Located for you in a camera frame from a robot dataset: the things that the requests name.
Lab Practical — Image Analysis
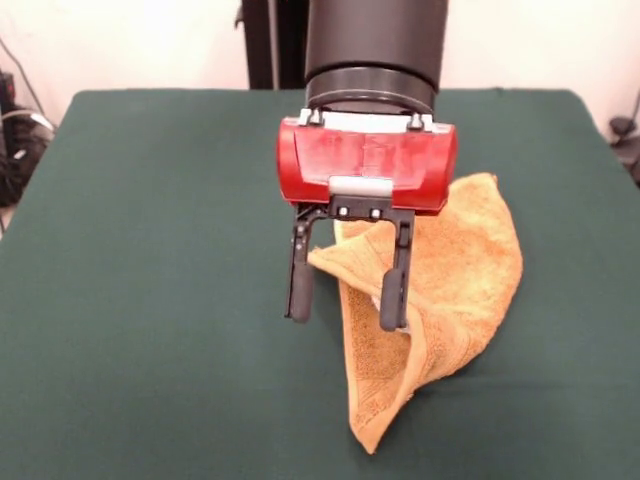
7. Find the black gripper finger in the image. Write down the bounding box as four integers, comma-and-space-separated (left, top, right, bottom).
378, 209, 417, 333
282, 202, 332, 324

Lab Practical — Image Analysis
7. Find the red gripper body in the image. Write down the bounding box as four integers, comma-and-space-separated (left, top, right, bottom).
276, 107, 459, 221

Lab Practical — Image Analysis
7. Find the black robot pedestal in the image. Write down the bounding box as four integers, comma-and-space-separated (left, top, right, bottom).
241, 0, 309, 91

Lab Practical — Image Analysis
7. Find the orange terry towel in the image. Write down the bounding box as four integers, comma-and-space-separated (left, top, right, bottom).
307, 172, 525, 455

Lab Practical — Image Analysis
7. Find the black equipment base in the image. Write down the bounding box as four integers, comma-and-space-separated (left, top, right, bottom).
619, 144, 640, 190

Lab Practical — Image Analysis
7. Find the black cable bundle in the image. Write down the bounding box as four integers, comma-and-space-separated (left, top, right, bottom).
0, 99, 57, 209

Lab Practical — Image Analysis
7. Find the dark green table cloth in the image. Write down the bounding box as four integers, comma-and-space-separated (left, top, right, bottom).
0, 88, 640, 480

